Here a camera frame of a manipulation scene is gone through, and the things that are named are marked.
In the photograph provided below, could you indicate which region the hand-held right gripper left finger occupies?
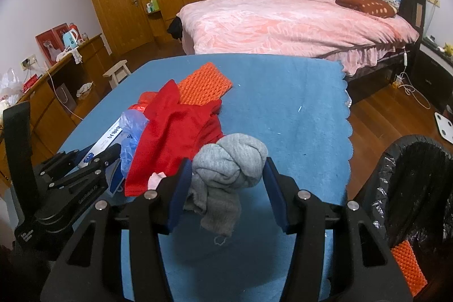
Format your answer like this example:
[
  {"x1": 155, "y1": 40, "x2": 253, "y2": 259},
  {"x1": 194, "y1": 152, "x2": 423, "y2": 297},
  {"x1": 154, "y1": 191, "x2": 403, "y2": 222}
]
[{"x1": 42, "y1": 158, "x2": 193, "y2": 302}]

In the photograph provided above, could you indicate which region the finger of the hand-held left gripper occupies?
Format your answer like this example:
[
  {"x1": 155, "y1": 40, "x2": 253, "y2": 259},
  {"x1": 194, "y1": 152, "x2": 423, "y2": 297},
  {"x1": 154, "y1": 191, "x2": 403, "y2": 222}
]
[
  {"x1": 33, "y1": 149, "x2": 86, "y2": 179},
  {"x1": 50, "y1": 143, "x2": 123, "y2": 189}
]

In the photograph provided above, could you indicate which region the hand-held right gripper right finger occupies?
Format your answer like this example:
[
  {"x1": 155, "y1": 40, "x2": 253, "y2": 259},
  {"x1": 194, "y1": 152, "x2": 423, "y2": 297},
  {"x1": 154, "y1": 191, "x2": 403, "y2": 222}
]
[{"x1": 264, "y1": 156, "x2": 414, "y2": 302}]

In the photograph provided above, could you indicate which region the grey knotted sock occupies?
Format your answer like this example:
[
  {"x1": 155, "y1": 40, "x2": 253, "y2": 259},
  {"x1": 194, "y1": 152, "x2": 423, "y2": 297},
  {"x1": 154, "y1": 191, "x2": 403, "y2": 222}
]
[{"x1": 183, "y1": 133, "x2": 268, "y2": 238}]

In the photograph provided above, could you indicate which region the black lined trash bin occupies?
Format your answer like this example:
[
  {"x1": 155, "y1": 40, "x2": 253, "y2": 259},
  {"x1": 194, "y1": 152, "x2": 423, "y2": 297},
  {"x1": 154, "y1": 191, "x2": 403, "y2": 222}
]
[{"x1": 354, "y1": 134, "x2": 453, "y2": 302}]

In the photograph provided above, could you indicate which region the white and blue box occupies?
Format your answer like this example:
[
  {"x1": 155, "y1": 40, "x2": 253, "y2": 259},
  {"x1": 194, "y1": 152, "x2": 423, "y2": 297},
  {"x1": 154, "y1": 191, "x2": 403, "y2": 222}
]
[{"x1": 80, "y1": 118, "x2": 125, "y2": 194}]

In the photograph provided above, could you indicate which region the blue plastic bag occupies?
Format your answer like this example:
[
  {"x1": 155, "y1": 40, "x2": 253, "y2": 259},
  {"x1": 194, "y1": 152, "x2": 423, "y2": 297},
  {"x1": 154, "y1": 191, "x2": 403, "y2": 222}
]
[{"x1": 119, "y1": 111, "x2": 149, "y2": 179}]

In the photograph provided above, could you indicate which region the wooden dresser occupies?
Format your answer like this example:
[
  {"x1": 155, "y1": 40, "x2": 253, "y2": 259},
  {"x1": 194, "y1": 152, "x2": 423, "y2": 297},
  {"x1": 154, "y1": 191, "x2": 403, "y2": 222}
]
[{"x1": 0, "y1": 33, "x2": 114, "y2": 182}]

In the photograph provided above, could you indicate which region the white paper bag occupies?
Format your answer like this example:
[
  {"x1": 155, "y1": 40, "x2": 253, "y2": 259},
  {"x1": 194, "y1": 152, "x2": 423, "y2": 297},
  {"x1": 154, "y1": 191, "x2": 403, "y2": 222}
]
[{"x1": 54, "y1": 83, "x2": 76, "y2": 112}]

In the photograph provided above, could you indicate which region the red box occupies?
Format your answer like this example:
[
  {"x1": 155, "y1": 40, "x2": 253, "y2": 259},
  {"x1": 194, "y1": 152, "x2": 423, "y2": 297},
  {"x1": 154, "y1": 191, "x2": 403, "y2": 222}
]
[{"x1": 23, "y1": 74, "x2": 39, "y2": 92}]

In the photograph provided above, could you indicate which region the white plastic bag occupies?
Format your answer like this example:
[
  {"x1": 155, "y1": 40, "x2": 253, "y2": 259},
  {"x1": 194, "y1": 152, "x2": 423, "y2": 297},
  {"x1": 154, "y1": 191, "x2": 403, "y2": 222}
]
[{"x1": 0, "y1": 68, "x2": 23, "y2": 102}]

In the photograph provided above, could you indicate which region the white wooden stool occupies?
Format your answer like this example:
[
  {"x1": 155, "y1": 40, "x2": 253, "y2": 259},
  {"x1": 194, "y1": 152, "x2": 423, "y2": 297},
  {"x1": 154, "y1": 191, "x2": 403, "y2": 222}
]
[{"x1": 102, "y1": 59, "x2": 132, "y2": 90}]

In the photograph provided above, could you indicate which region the white cloth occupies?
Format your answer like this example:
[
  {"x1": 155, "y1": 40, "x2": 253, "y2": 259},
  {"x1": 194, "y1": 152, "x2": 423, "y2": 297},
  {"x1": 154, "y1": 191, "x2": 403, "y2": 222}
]
[{"x1": 57, "y1": 47, "x2": 84, "y2": 64}]

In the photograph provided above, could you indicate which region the orange foam sheet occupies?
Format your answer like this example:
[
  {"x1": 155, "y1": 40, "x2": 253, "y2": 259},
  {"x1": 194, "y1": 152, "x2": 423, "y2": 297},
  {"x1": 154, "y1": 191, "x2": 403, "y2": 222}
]
[
  {"x1": 177, "y1": 62, "x2": 233, "y2": 107},
  {"x1": 391, "y1": 240, "x2": 429, "y2": 293}
]

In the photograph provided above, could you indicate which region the light blue kettle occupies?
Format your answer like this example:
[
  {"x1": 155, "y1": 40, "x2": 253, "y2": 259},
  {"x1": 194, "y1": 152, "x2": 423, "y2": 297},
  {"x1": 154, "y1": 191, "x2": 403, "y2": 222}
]
[{"x1": 63, "y1": 29, "x2": 80, "y2": 50}]

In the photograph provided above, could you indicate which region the wooden door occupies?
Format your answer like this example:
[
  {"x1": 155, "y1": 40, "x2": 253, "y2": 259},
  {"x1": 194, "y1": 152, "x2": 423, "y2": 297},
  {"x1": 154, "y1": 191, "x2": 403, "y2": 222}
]
[{"x1": 88, "y1": 0, "x2": 156, "y2": 57}]

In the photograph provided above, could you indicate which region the black cloth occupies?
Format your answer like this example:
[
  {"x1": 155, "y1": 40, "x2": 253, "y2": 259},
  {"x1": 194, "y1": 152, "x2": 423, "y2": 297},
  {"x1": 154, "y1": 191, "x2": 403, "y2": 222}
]
[{"x1": 167, "y1": 17, "x2": 184, "y2": 41}]

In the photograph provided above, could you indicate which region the pink blanket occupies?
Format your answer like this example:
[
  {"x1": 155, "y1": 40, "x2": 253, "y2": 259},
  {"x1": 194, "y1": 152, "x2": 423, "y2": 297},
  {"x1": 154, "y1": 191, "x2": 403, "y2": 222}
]
[{"x1": 177, "y1": 0, "x2": 420, "y2": 74}]

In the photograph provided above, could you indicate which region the white bathroom scale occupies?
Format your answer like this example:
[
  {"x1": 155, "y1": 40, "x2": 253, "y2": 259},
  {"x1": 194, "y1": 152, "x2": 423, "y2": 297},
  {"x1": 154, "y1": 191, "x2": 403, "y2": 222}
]
[{"x1": 435, "y1": 112, "x2": 453, "y2": 143}]

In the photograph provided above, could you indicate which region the dark nightstand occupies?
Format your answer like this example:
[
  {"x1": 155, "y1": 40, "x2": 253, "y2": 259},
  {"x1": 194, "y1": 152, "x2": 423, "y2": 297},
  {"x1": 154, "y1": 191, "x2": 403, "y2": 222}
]
[{"x1": 412, "y1": 40, "x2": 453, "y2": 112}]

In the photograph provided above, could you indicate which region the red dotted pillow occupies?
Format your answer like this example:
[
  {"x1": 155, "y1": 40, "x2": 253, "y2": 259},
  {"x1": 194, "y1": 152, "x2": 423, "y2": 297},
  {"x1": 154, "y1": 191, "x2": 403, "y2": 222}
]
[{"x1": 336, "y1": 0, "x2": 397, "y2": 18}]

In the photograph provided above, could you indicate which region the red photo frame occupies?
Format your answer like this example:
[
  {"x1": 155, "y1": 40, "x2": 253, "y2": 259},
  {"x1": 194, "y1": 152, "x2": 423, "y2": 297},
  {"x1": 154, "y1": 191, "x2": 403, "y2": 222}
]
[
  {"x1": 35, "y1": 29, "x2": 64, "y2": 66},
  {"x1": 52, "y1": 23, "x2": 69, "y2": 41}
]

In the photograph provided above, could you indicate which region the white cable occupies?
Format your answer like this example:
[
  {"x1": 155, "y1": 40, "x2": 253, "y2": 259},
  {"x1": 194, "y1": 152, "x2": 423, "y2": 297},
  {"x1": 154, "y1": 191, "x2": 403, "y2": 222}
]
[{"x1": 400, "y1": 49, "x2": 430, "y2": 110}]

